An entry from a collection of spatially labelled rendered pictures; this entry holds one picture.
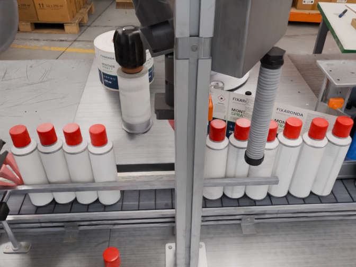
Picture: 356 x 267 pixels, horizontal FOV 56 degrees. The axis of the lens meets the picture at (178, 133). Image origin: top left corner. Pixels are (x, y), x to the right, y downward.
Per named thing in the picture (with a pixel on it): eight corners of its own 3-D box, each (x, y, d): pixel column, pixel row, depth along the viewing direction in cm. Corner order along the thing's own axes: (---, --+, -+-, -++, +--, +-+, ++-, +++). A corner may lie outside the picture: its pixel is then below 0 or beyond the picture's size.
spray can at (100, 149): (122, 188, 81) (111, 119, 68) (119, 205, 77) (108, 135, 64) (100, 189, 81) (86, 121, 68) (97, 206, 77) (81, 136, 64)
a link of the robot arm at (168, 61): (161, 54, 62) (192, 56, 61) (168, 39, 67) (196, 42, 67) (162, 87, 66) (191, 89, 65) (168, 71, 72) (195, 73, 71)
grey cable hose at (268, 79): (260, 153, 62) (282, 45, 49) (265, 167, 59) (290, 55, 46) (241, 154, 62) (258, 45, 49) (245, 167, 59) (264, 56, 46)
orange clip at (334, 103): (339, 105, 75) (343, 97, 74) (344, 110, 74) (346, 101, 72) (327, 105, 75) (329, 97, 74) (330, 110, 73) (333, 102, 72)
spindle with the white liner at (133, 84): (152, 116, 105) (147, 21, 87) (152, 133, 98) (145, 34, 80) (123, 116, 105) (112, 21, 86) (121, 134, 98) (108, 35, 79)
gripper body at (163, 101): (154, 99, 74) (153, 69, 70) (201, 99, 75) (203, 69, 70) (154, 116, 69) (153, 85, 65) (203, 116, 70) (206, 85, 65)
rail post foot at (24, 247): (32, 242, 75) (31, 240, 75) (27, 252, 73) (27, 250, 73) (6, 242, 75) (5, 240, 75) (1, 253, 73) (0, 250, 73)
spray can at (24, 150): (56, 189, 81) (34, 121, 68) (52, 206, 77) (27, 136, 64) (34, 190, 81) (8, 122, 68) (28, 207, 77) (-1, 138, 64)
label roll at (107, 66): (90, 87, 119) (82, 48, 110) (113, 62, 134) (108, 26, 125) (143, 95, 115) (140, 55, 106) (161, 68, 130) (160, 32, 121)
